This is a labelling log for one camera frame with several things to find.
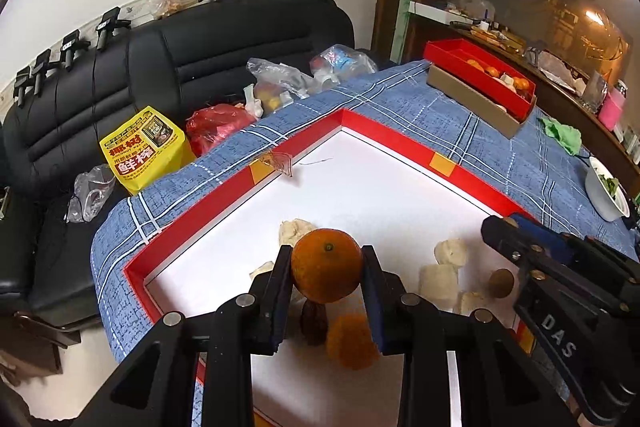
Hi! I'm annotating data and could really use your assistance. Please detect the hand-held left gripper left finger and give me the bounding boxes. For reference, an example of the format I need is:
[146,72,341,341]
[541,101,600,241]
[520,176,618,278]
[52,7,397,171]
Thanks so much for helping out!
[75,244,293,427]

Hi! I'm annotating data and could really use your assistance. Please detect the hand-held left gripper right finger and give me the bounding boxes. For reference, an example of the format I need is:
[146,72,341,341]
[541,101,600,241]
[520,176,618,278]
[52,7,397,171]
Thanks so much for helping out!
[361,244,571,427]

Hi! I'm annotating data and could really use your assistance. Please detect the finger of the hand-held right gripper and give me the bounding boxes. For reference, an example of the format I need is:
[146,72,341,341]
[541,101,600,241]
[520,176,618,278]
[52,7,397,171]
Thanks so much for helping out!
[481,215,551,280]
[505,213,588,265]

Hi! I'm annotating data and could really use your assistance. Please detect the red date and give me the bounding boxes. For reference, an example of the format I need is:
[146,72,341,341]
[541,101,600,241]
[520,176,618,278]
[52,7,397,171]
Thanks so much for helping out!
[300,299,329,347]

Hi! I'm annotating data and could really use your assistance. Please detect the brown longan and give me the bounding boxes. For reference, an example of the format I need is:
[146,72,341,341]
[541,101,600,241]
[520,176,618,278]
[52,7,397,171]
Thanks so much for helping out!
[488,269,516,299]

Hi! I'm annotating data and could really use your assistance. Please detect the red box with white inside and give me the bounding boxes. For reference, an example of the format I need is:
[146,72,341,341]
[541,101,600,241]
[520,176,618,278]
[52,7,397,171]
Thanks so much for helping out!
[122,107,546,427]

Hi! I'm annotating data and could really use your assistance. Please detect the white bowl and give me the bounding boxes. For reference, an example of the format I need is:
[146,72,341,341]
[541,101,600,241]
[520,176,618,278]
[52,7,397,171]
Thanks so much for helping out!
[585,156,631,223]

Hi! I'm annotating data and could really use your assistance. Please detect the green leaves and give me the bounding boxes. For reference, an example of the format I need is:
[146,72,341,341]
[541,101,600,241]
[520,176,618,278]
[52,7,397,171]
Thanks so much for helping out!
[597,174,623,198]

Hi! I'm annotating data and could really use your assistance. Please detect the green cloth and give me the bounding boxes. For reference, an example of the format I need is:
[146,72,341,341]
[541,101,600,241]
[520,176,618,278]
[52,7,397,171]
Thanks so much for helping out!
[537,116,583,156]

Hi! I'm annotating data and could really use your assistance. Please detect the brown cardboard box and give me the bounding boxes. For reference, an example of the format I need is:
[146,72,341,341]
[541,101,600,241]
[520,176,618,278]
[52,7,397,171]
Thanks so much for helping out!
[426,64,538,140]

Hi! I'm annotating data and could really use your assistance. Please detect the clear tape piece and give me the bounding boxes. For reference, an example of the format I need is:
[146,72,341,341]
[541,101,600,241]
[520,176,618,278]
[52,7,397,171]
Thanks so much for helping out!
[260,151,296,180]

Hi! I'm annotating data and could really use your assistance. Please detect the pink bottle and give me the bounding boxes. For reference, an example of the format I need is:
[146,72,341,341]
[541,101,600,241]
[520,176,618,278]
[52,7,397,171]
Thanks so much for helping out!
[597,89,628,131]

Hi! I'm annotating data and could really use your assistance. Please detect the red box holding produce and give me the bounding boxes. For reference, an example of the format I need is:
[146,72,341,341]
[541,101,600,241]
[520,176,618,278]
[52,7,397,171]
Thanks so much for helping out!
[422,39,537,120]

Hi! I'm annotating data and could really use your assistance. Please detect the clear glass jar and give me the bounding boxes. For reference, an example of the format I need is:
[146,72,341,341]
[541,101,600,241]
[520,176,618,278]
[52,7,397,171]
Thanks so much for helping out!
[582,72,608,112]

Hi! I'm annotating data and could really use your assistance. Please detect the crumpled clear plastic bag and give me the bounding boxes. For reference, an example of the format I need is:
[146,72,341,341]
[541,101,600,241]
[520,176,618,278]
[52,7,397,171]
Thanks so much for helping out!
[537,49,581,88]

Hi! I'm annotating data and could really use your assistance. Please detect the red plastic bag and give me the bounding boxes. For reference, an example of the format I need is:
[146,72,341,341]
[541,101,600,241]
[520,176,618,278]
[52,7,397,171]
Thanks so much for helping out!
[186,103,258,158]

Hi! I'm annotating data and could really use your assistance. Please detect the yellow printed bag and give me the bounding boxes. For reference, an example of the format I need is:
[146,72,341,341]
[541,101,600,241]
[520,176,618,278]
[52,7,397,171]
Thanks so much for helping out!
[98,106,193,196]

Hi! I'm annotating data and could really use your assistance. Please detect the small clear plastic bag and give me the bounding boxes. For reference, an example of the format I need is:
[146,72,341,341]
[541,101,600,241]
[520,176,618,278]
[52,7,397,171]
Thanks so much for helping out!
[65,164,118,224]

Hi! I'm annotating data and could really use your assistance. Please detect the clear bag with fruit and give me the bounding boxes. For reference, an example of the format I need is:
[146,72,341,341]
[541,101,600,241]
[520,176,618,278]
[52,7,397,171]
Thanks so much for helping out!
[246,57,321,112]

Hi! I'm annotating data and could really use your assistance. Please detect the long white box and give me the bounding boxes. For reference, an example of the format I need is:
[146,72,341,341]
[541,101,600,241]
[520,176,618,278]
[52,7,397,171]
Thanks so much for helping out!
[407,1,473,25]

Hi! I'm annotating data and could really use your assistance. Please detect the clear bag with blue packet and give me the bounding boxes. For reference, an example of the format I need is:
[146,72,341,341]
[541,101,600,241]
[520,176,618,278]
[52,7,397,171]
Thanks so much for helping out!
[309,44,378,88]

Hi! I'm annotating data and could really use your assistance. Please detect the black leather sofa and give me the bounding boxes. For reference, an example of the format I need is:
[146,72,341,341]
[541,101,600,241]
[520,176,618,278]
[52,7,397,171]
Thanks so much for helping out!
[0,0,356,323]

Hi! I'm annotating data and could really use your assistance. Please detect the black hand-held device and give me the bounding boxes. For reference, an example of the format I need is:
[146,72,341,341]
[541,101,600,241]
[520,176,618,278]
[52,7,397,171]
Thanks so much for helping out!
[12,72,36,108]
[60,29,91,72]
[95,7,132,52]
[30,49,53,100]

